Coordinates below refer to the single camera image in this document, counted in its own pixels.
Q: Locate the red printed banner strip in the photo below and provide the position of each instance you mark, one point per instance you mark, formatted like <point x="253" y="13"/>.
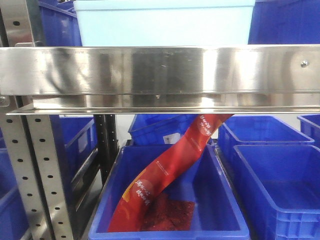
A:
<point x="162" y="171"/>

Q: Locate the blue bin behind post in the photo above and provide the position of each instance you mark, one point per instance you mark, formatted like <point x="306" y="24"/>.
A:
<point x="80" y="139"/>

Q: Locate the black perforated upright post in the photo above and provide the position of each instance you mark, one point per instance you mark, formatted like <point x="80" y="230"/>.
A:
<point x="107" y="143"/>

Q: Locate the stainless steel shelf rail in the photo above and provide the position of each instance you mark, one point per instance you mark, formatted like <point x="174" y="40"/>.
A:
<point x="241" y="79"/>

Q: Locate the light blue plastic bin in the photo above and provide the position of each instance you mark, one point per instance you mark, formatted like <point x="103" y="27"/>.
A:
<point x="163" y="23"/>

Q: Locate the blue bin lower right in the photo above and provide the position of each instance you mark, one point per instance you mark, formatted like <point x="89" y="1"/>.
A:
<point x="280" y="188"/>

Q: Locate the blue bin rear centre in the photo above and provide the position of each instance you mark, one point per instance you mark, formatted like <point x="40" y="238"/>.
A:
<point x="159" y="129"/>

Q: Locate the blue bin upper right shelf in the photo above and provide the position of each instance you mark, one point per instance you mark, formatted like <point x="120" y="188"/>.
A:
<point x="285" y="22"/>

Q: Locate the blue bin lower left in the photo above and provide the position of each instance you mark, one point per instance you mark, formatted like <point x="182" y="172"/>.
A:
<point x="13" y="219"/>

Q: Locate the perforated steel upright post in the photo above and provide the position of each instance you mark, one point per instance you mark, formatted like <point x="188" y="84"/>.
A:
<point x="34" y="142"/>

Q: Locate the blue bin shelf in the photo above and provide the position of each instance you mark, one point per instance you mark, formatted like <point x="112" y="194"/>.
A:
<point x="60" y="23"/>
<point x="285" y="22"/>

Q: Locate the blue bin with banner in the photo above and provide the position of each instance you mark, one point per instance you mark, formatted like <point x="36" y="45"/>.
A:
<point x="216" y="214"/>

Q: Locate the blue bin far right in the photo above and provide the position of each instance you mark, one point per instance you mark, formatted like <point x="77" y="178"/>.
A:
<point x="310" y="126"/>

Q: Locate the blue bin upper left shelf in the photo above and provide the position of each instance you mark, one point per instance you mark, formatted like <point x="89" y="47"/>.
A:
<point x="60" y="23"/>

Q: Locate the blue bin rear right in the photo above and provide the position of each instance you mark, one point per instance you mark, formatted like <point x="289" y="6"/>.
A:
<point x="258" y="130"/>

